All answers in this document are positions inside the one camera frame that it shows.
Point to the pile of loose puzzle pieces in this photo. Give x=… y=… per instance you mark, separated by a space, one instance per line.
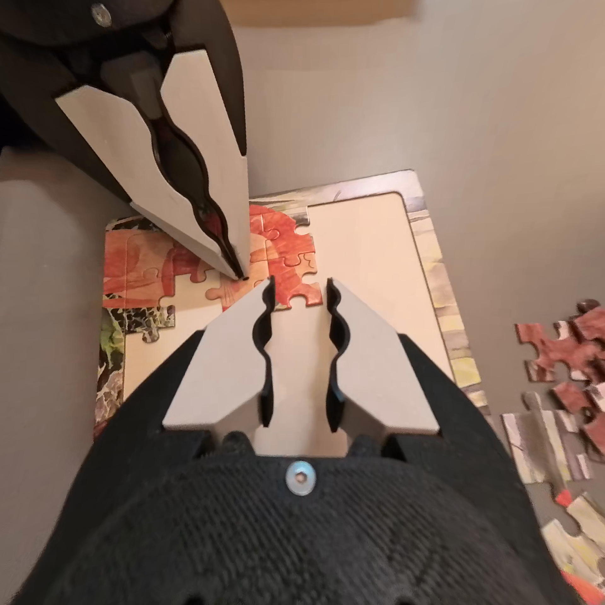
x=557 y=352

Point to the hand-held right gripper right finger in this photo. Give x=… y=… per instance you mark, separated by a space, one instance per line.
x=378 y=378

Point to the printed frame puzzle tray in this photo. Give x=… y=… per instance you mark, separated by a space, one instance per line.
x=368 y=264

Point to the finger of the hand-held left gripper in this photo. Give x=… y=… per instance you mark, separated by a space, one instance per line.
x=222 y=156
x=142 y=179

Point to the assembled lion puzzle section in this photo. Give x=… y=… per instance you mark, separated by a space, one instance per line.
x=293 y=246

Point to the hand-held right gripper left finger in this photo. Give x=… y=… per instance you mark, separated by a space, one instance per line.
x=222 y=373

